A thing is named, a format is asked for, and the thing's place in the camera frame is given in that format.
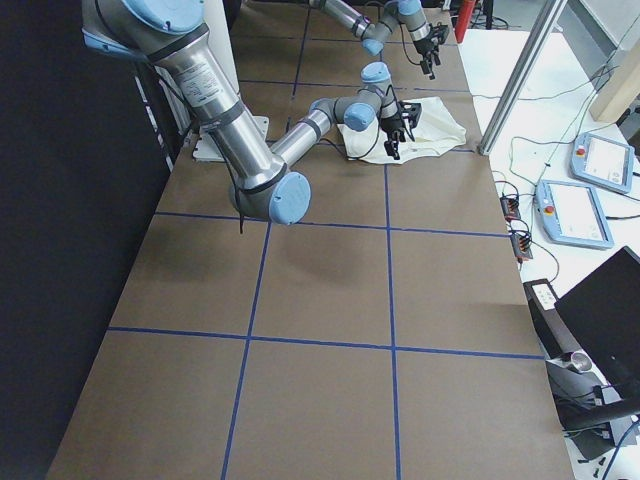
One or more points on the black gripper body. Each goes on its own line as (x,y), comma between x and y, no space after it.
(423,47)
(392,123)

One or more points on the cream long-sleeve cat shirt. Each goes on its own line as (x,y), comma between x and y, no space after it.
(436,133)

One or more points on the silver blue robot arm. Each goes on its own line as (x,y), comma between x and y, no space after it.
(173,35)
(374,35)

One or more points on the red fire extinguisher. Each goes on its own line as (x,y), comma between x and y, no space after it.
(463,20)

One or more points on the black orange connector block far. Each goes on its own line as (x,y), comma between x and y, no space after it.
(510,206)

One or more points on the black orange connector block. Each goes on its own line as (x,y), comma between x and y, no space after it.
(510,206)
(521,244)

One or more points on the black orange connector block near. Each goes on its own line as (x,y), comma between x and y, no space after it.
(521,244)

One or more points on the near teach pendant tablet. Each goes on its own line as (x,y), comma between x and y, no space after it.
(571,215)

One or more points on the teach pendant tablet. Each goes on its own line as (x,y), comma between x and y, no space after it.
(603,162)
(571,215)

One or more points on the wooden beam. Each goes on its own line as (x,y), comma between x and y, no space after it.
(620,91)

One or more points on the far teach pendant tablet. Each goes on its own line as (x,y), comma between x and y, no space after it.
(603,162)

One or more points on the black device with white label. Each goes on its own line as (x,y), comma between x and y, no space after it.
(553,333)

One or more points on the black monitor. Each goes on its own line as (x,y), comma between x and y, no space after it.
(602,313)

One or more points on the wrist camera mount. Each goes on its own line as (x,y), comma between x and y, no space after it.
(411,112)
(439,33)

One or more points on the aluminium frame post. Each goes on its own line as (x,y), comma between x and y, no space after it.
(537,38)

